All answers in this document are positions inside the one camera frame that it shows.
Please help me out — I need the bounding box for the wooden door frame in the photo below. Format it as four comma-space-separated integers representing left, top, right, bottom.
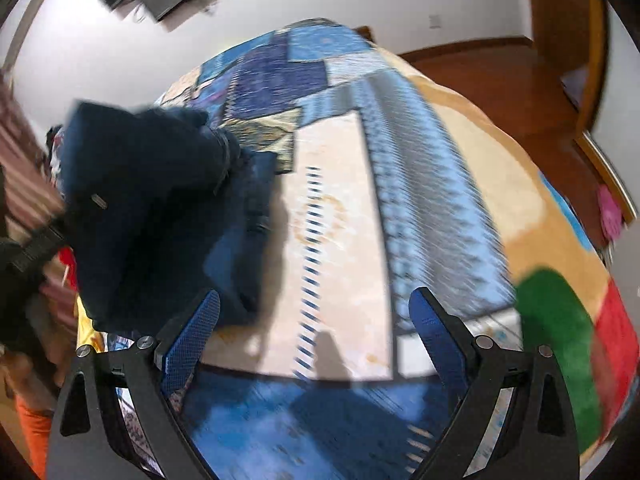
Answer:
522, 0, 637, 227

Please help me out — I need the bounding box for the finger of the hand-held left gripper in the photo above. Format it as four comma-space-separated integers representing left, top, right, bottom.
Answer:
9, 216, 69, 272

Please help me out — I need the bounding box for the beige colourful fleece blanket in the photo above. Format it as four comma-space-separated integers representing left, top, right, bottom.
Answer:
372, 45, 640, 466

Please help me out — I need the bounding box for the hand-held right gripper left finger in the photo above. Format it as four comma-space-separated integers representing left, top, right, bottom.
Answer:
46, 288, 222, 480

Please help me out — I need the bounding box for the pink cloth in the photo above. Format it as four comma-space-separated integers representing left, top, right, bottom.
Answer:
596, 184, 624, 242

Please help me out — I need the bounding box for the blue denim jacket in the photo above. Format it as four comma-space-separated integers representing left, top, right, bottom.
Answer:
59, 101, 280, 335

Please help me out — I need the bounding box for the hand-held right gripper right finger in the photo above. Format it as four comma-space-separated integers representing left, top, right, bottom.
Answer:
408, 287, 582, 480

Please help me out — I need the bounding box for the red striped curtain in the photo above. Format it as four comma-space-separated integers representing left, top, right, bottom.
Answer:
0, 72, 67, 241

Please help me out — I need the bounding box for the blue patchwork blanket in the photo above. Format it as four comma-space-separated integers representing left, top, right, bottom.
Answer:
75, 17, 523, 480

